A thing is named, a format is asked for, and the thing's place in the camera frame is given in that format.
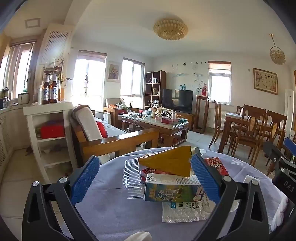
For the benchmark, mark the tall wooden plant stand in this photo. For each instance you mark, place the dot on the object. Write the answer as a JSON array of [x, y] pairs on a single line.
[[201, 113]]

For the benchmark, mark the purple floral tablecloth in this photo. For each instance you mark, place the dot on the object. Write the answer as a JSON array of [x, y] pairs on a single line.
[[111, 208]]

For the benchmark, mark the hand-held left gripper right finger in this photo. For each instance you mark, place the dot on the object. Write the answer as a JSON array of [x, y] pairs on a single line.
[[205, 179]]

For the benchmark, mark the white radiator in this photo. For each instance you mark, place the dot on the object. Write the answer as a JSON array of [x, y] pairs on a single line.
[[211, 118]]

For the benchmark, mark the brown beer bottle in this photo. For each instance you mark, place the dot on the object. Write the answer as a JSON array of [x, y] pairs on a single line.
[[46, 92], [54, 92]]

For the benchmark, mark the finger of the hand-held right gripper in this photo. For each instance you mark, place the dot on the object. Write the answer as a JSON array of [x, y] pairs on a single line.
[[271, 150], [291, 144]]

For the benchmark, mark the person's right hand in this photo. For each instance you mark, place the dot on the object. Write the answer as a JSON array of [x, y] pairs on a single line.
[[282, 212]]

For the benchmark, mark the wooden dining table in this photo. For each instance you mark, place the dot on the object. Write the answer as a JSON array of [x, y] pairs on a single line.
[[227, 122]]

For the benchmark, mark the window with brown blind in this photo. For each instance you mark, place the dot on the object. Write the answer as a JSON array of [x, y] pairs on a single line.
[[219, 85], [89, 76], [131, 78]]

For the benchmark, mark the red vase with flowers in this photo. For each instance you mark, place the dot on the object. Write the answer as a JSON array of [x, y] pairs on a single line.
[[204, 91]]

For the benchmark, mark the gold pendant lamp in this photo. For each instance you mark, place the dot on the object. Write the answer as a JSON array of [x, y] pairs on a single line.
[[277, 54]]

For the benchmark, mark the red milk carton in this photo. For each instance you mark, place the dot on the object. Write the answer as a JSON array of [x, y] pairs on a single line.
[[150, 172], [216, 165]]

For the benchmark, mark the gold crystal ceiling lamp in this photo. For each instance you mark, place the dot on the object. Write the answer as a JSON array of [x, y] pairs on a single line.
[[170, 28]]

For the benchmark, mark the wooden coffee table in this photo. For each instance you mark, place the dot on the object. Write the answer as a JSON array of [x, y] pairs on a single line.
[[168, 131]]

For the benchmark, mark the white canister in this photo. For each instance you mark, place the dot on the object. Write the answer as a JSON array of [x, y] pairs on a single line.
[[23, 98]]

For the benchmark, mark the clear plastic tray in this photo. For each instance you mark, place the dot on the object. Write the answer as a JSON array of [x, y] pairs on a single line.
[[133, 178]]

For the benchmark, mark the green and white milk carton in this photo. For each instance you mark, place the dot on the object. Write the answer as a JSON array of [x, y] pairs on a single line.
[[168, 192]]

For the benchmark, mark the large framed floral picture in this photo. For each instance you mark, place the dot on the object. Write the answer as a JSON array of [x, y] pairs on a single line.
[[265, 81]]

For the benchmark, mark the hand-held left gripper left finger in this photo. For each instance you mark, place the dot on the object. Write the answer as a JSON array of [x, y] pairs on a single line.
[[85, 179]]

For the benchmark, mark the silver foil packet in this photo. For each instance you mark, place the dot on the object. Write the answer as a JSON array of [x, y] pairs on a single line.
[[182, 213]]

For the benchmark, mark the red box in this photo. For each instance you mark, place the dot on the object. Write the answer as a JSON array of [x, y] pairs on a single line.
[[52, 129]]

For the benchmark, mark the flat screen television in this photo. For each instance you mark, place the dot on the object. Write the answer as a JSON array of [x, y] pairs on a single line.
[[177, 100]]

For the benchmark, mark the small framed flower painting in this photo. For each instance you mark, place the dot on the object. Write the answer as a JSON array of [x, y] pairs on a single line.
[[113, 71]]

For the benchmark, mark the yellow paper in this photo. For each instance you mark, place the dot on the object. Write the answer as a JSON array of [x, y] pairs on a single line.
[[171, 162]]

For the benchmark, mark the white bottle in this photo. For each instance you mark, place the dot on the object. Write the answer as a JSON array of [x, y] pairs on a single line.
[[40, 96]]

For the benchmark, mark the white shelf unit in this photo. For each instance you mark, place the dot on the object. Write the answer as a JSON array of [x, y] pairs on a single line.
[[67, 143]]

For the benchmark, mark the hanging wind chime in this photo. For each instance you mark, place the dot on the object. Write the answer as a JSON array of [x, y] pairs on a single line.
[[86, 85]]

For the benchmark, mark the white lattice cabinet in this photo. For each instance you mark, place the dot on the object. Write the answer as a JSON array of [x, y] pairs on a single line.
[[55, 44]]

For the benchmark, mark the dark kettle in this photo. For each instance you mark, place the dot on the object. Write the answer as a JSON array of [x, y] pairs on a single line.
[[5, 97]]

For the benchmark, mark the wooden bookshelf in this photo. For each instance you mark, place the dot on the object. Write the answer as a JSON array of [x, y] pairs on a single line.
[[161, 88]]

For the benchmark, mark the wooden armchair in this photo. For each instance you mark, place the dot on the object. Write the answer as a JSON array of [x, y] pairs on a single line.
[[113, 103]]

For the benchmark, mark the white ceiling vent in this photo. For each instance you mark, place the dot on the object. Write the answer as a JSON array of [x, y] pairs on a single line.
[[32, 23]]

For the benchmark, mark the red cushion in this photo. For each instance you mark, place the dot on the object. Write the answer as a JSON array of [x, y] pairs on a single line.
[[101, 129]]

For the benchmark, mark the wooden television stand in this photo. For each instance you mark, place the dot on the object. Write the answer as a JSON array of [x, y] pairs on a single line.
[[189, 120]]

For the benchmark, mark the wooden sofa with grey cushions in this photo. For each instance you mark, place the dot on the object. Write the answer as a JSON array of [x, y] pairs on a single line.
[[120, 141]]

